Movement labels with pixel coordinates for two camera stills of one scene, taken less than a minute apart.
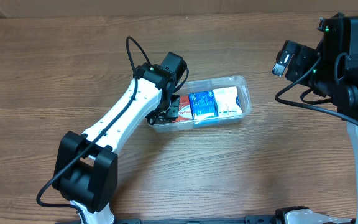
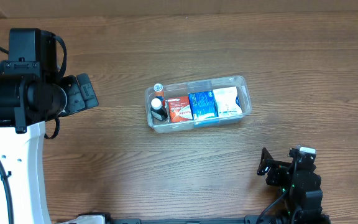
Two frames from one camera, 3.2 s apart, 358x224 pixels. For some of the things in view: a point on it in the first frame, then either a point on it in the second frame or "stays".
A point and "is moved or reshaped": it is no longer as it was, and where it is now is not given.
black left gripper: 169,111 → 78,94
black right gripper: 295,59 → 278,170
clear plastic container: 207,84 is moved or reshaped
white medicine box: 227,104 stays
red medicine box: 184,112 stays
